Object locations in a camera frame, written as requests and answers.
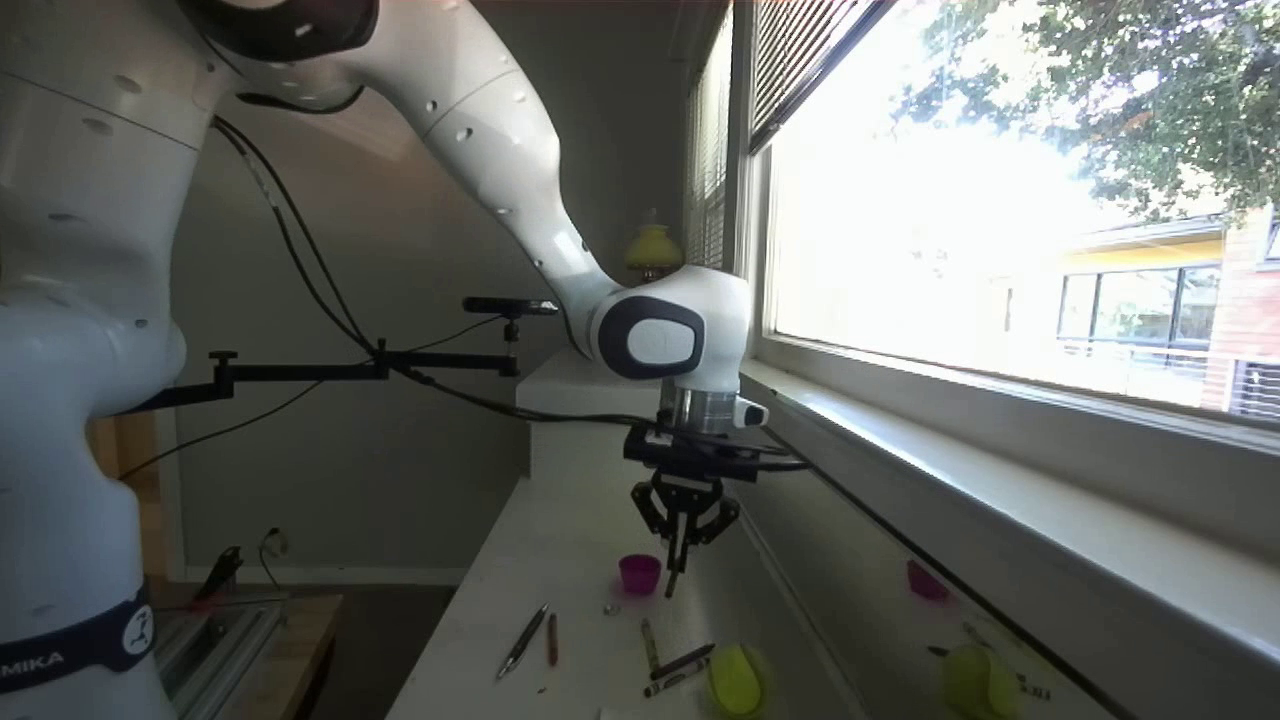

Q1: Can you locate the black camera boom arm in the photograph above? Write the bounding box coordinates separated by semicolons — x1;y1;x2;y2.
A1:
115;292;563;419

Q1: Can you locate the black clamp tool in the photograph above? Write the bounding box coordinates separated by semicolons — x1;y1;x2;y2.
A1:
195;538;248;607

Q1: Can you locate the yellow tennis ball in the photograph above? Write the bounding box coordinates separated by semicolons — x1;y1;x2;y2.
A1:
705;639;773;720

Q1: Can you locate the black and silver pen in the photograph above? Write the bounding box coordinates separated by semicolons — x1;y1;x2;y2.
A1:
491;607;547;688

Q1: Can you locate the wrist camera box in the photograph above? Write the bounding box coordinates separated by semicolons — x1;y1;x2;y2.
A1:
724;396;776;430

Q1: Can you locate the magenta plastic cup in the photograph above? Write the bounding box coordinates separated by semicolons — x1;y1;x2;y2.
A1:
618;550;669;598

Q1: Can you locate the dark mesh window blind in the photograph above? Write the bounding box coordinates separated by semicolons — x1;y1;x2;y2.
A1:
740;0;899;152

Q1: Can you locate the window with frame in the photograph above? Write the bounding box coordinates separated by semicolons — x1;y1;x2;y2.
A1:
724;0;1280;563

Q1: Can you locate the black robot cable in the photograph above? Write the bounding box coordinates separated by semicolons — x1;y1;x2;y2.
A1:
208;116;655;428

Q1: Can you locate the grey crayon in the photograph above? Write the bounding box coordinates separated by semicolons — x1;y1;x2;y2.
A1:
640;657;709;704

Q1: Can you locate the small yellow object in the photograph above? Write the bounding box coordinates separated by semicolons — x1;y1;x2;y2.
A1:
622;215;683;278

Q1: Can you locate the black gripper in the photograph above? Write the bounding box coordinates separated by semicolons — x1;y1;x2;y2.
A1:
622;419;769;550

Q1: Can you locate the wooden side table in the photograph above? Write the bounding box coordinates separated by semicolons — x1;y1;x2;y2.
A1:
147;579;347;720

